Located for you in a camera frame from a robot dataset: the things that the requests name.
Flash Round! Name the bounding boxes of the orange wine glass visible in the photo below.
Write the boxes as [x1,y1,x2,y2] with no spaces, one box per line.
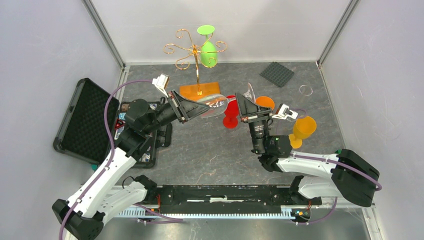
[255,96,275,110]

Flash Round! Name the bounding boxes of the green wine glass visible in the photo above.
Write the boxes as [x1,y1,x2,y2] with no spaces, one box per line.
[197,24,218,68]

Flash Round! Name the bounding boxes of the yellow wine glass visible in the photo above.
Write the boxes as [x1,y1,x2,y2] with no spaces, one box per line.
[288,116,317,149]

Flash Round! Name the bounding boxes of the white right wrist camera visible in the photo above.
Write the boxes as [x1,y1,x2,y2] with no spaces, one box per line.
[271,103,298,121]

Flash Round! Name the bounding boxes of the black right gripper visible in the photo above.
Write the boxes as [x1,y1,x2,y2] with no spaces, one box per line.
[235,93,273,155]

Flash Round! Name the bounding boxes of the red wine glass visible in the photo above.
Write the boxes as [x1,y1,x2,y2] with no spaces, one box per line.
[222,99,239,129]

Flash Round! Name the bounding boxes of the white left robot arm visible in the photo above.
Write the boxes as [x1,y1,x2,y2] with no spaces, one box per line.
[52,90,210,240]

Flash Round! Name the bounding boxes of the clear wine glass back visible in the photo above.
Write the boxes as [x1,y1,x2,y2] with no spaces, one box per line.
[197,93,236,119]

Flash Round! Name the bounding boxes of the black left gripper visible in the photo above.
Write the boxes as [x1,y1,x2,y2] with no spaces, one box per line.
[143,89,210,135]

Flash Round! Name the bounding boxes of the dark grey building plate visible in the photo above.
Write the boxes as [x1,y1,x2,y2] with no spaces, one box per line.
[259,61,295,88]

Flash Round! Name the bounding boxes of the black poker chip case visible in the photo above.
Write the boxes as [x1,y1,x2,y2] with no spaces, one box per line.
[52,78,173,169]

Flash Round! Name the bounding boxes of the gold wire glass rack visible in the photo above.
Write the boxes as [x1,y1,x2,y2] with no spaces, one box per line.
[162,29,228,101]

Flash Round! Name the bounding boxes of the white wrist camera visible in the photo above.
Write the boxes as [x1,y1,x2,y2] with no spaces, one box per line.
[152,73,170,98]
[271,103,298,121]

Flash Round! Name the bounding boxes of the clear wine glass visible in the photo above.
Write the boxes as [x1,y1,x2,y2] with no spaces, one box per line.
[291,84,313,122]
[197,93,236,119]

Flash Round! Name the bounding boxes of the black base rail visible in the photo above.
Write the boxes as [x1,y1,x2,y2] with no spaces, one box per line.
[118,184,322,220]

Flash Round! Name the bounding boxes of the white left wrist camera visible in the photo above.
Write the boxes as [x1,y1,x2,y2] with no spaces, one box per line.
[152,73,170,98]

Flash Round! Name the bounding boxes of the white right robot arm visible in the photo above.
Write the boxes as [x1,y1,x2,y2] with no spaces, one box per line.
[235,93,383,207]

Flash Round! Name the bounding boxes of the clear wine glass front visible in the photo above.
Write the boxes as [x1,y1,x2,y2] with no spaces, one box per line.
[291,84,313,122]

